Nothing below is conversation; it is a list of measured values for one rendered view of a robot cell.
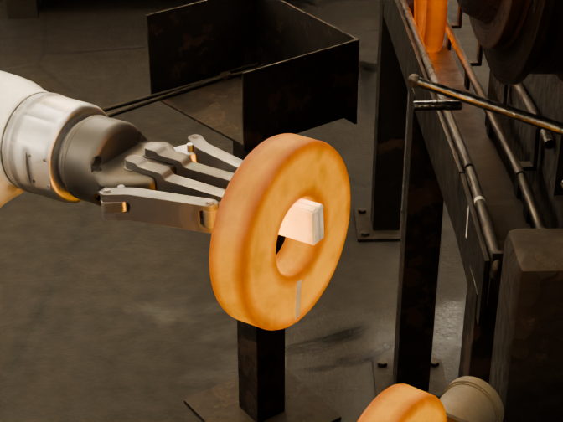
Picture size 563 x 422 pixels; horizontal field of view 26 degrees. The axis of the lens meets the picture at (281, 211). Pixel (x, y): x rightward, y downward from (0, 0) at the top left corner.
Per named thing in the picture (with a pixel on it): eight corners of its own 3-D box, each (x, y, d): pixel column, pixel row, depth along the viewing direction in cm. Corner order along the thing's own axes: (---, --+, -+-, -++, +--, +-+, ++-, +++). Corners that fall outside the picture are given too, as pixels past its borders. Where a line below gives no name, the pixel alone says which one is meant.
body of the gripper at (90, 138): (123, 174, 110) (204, 199, 106) (58, 214, 104) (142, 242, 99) (114, 98, 107) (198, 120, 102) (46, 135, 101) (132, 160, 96)
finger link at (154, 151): (144, 189, 104) (154, 182, 105) (253, 221, 98) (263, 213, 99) (139, 148, 102) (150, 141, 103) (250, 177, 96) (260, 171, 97)
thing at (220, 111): (260, 347, 232) (256, -13, 195) (346, 422, 213) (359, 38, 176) (167, 387, 221) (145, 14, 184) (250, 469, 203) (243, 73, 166)
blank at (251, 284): (358, 118, 98) (323, 109, 100) (245, 172, 86) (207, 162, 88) (348, 290, 104) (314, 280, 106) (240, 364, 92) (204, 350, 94)
